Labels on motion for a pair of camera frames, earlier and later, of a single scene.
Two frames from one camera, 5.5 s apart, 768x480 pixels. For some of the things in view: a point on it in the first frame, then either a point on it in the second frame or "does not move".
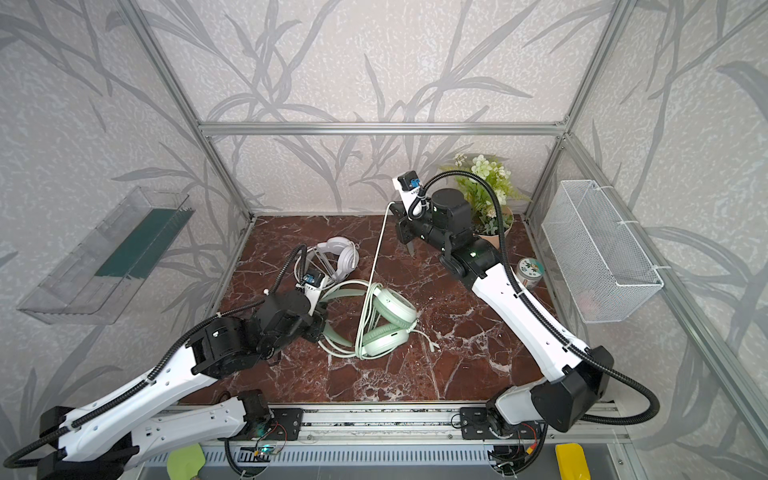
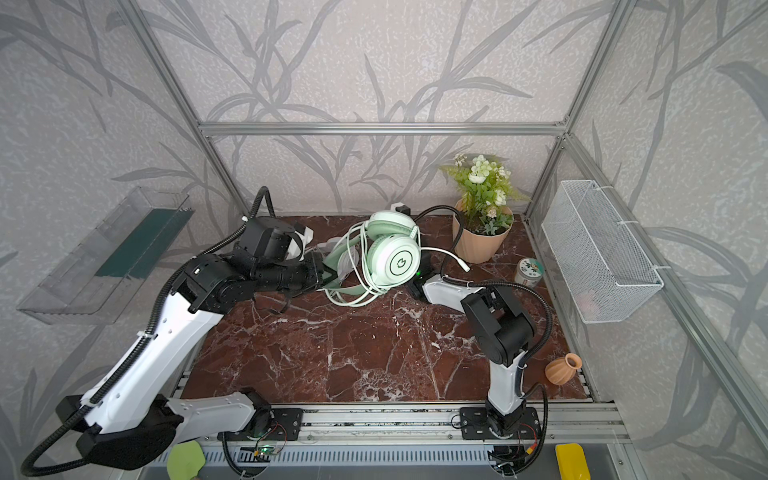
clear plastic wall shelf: (101, 279) does not move
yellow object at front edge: (572, 463) does not move
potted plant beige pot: (481, 201) does not move
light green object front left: (186, 463) does not move
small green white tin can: (530, 271) does not move
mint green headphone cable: (365, 347) to (359, 241)
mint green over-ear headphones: (394, 317) to (373, 256)
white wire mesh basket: (601, 266) does not move
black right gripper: (411, 226) to (423, 271)
